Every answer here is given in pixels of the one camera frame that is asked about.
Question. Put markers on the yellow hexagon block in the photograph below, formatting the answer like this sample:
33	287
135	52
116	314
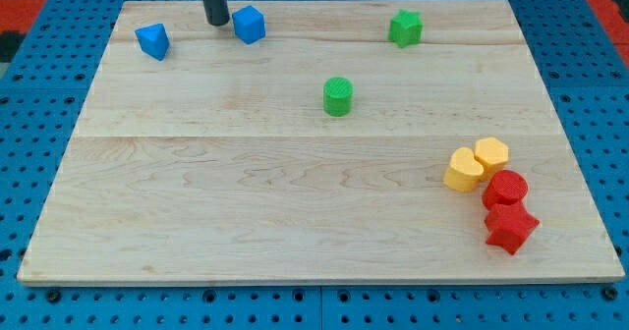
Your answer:
493	154

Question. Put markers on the light wooden board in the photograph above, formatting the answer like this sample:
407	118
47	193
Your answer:
218	166

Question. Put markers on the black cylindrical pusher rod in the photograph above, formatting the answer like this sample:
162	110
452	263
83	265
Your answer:
216	12

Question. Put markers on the blue cube block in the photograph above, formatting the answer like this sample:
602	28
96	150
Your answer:
249	24

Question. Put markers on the red cylinder block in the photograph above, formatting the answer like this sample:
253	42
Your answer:
505	187

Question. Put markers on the yellow heart block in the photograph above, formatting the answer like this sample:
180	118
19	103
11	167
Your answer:
464	171

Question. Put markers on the red star block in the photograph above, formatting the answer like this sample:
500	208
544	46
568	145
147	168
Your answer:
509	226

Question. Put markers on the green star block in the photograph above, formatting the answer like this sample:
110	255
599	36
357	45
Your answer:
406	28

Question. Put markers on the green cylinder block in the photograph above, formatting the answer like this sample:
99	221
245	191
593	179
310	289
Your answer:
337	96

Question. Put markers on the blue triangle block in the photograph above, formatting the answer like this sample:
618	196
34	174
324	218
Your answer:
153	40

